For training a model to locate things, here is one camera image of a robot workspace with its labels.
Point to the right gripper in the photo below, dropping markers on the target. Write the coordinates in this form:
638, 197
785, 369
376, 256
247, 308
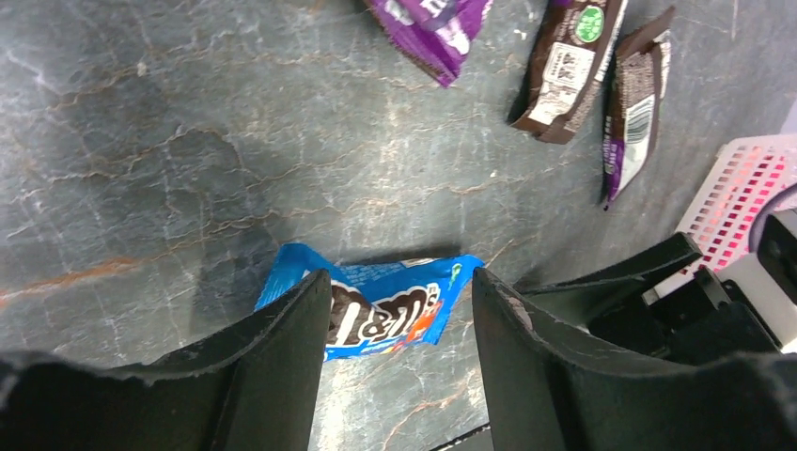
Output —
700, 322

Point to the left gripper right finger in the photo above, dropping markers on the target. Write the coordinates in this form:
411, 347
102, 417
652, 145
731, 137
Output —
550, 386

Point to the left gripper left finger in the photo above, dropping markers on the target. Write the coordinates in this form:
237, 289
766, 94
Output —
250, 386

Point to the blue candy bag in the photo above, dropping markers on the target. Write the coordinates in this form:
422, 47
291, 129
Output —
376, 308

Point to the brown candy bar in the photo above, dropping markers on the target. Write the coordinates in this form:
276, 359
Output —
568, 65
640, 74

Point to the purple candy bag on floor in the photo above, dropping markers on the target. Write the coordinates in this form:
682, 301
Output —
436, 36

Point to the white plastic basket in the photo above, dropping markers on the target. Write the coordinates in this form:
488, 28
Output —
748, 172

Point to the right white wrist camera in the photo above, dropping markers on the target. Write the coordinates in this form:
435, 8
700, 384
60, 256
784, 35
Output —
767, 279

